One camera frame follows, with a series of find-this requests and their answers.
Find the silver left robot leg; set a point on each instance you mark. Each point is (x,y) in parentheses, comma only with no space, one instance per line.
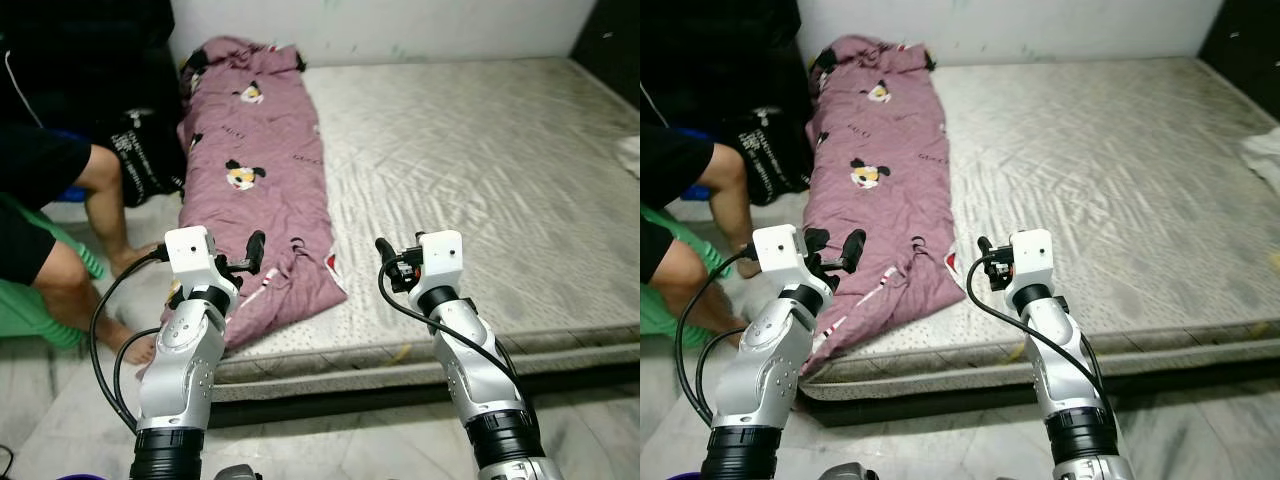
(848,473)
(238,473)

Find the white quilted mattress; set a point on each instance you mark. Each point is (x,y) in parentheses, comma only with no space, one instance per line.
(1100,160)
(480,160)

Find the white pillow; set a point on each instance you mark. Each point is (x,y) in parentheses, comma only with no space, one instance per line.
(1265,160)
(630,155)

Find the person in black shorts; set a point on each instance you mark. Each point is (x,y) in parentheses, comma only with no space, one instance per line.
(40,165)
(670,165)

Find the green plastic stool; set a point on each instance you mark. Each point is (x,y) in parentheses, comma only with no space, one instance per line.
(30,310)
(665,320)

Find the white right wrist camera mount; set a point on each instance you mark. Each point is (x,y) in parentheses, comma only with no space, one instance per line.
(442,255)
(1032,255)

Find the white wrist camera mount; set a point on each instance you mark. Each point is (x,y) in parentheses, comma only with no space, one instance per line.
(778,250)
(1032,255)
(442,255)
(190,250)

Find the black bag white print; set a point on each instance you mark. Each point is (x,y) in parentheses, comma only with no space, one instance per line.
(145,160)
(775,160)

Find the blue plastic tub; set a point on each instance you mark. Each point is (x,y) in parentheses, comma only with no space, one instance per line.
(697,190)
(72,192)

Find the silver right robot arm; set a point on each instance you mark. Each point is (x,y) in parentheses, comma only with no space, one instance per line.
(1060,360)
(480,370)

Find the dark tufted headboard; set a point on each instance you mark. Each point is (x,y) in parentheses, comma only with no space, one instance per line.
(1250,35)
(615,40)

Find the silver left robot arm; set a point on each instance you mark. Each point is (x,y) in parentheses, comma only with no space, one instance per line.
(180,370)
(760,370)

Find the black wooden cabinet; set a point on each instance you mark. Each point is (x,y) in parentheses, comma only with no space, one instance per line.
(80,50)
(720,50)

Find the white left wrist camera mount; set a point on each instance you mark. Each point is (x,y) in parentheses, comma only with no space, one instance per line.
(190,250)
(778,250)

